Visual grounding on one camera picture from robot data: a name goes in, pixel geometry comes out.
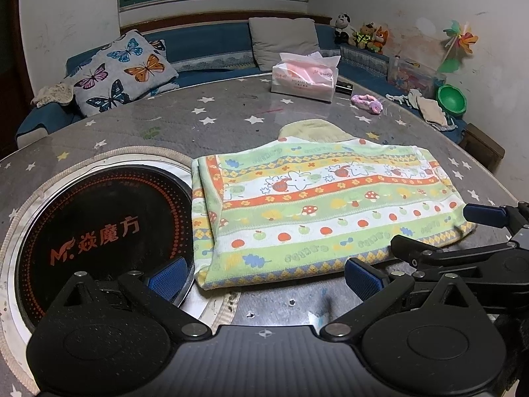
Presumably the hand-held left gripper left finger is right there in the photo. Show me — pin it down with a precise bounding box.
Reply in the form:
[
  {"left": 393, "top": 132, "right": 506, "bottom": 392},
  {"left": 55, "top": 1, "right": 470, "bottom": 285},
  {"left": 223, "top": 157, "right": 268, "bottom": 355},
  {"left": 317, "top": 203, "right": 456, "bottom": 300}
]
[{"left": 50, "top": 256, "right": 211, "bottom": 338}]

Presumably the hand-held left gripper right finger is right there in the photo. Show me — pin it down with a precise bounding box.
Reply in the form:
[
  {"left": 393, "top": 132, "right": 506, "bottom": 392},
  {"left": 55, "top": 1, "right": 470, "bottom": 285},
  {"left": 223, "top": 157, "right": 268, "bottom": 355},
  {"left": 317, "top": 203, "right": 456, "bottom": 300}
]
[{"left": 320, "top": 257, "right": 482, "bottom": 338}]

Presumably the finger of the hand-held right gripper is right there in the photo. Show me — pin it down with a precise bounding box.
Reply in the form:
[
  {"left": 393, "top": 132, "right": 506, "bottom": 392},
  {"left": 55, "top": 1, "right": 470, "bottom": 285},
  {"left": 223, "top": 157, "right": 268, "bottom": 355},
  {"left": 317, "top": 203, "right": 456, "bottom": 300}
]
[
  {"left": 463, "top": 202, "right": 529, "bottom": 243},
  {"left": 390, "top": 234, "right": 529, "bottom": 281}
]

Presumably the green patterned baby garment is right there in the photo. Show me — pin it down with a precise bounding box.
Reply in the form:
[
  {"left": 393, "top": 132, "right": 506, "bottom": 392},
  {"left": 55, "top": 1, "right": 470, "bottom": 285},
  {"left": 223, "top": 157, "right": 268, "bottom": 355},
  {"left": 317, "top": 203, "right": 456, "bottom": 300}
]
[{"left": 191, "top": 119, "right": 478, "bottom": 291}]

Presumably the black round induction cooktop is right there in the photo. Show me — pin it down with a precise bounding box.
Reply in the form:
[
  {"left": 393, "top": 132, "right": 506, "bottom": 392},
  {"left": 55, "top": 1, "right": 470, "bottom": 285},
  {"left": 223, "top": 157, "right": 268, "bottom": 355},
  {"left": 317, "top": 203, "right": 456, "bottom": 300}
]
[{"left": 14, "top": 164, "right": 196, "bottom": 325}]

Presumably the white crumpled cloth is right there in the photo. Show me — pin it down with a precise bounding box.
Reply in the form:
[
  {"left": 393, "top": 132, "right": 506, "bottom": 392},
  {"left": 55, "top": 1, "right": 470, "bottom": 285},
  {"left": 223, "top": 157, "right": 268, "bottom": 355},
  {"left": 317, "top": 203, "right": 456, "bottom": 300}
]
[{"left": 407, "top": 89, "right": 457, "bottom": 131}]

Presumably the green plastic bowl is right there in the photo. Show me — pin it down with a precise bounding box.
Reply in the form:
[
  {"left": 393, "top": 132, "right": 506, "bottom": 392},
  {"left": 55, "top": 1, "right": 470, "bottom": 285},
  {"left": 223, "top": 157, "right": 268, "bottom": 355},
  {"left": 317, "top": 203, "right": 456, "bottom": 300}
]
[{"left": 437, "top": 84, "right": 468, "bottom": 117}]

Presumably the clear plastic storage box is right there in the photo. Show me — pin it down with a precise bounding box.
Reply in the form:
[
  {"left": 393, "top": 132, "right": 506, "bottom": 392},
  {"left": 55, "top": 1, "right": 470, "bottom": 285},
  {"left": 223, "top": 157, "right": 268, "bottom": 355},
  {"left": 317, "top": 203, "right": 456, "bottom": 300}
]
[{"left": 387, "top": 56, "right": 447, "bottom": 98}]

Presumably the pink hair scrunchie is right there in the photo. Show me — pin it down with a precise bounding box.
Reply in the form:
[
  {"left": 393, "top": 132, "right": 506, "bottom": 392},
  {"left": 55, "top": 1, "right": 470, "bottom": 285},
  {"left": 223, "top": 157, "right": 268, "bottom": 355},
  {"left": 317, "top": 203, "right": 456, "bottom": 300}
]
[{"left": 351, "top": 94, "right": 383, "bottom": 114}]

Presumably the grey star-print tablecloth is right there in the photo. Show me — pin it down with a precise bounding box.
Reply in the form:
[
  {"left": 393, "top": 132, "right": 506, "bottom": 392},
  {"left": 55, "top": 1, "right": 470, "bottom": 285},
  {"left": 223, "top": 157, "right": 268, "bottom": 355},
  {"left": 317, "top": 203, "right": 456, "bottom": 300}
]
[{"left": 0, "top": 68, "right": 509, "bottom": 397}]

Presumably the colourful pinwheel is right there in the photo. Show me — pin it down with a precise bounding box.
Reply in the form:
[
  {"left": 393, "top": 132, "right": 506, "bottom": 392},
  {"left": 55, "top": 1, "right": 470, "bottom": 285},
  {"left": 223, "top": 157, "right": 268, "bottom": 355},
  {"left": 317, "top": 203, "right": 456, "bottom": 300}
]
[{"left": 438, "top": 20, "right": 479, "bottom": 74}]

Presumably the pink tissue pack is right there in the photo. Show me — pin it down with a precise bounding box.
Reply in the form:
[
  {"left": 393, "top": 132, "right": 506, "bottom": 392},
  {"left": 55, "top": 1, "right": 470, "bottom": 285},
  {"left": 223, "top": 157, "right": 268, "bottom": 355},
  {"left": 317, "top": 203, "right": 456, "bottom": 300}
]
[{"left": 270, "top": 51, "right": 342, "bottom": 103}]

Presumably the orange fox plush toy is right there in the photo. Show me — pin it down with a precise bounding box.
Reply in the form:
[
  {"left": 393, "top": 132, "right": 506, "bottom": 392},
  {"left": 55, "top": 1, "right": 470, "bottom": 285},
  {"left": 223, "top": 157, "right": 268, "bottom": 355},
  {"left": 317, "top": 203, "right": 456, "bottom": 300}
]
[{"left": 372, "top": 26, "right": 390, "bottom": 54}]

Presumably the butterfly print pillow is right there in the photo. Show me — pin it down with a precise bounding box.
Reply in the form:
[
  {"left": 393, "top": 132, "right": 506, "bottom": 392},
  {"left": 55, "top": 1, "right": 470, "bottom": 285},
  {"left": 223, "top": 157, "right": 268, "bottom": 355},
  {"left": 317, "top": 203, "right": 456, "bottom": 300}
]
[{"left": 72, "top": 29, "right": 180, "bottom": 117}]

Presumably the plush toy in yellow vest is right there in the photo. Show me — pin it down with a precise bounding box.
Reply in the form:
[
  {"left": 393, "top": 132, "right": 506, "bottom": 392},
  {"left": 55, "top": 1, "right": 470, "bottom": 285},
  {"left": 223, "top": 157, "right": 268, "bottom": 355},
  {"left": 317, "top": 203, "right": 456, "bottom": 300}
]
[{"left": 354, "top": 22, "right": 375, "bottom": 48}]

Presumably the beige crumpled cloth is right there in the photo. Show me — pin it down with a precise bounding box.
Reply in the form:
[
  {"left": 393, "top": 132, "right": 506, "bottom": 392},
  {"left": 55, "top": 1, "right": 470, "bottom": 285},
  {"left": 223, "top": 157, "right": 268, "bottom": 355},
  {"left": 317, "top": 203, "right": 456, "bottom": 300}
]
[{"left": 31, "top": 83, "right": 77, "bottom": 106}]

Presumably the blue sofa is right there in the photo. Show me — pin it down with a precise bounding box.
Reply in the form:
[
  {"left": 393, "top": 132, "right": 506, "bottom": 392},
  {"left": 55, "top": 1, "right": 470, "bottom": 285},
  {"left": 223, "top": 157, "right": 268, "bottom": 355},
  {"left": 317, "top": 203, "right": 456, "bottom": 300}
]
[{"left": 16, "top": 10, "right": 506, "bottom": 174}]

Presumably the panda plush toy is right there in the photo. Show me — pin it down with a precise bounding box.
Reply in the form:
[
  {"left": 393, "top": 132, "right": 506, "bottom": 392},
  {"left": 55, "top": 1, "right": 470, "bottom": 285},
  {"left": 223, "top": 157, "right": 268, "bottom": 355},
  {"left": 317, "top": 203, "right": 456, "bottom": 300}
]
[{"left": 334, "top": 12, "right": 352, "bottom": 44}]

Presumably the grey pillow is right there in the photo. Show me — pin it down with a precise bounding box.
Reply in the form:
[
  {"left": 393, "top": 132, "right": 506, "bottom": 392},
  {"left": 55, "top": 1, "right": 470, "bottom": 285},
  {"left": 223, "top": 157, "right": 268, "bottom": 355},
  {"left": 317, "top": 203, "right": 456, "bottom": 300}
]
[{"left": 248, "top": 17, "right": 321, "bottom": 72}]

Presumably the dark wooden door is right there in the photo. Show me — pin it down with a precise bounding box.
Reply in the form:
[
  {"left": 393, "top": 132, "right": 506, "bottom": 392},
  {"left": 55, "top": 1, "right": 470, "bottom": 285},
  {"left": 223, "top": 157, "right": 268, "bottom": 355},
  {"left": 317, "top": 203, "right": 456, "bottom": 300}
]
[{"left": 4, "top": 0, "right": 34, "bottom": 104}]

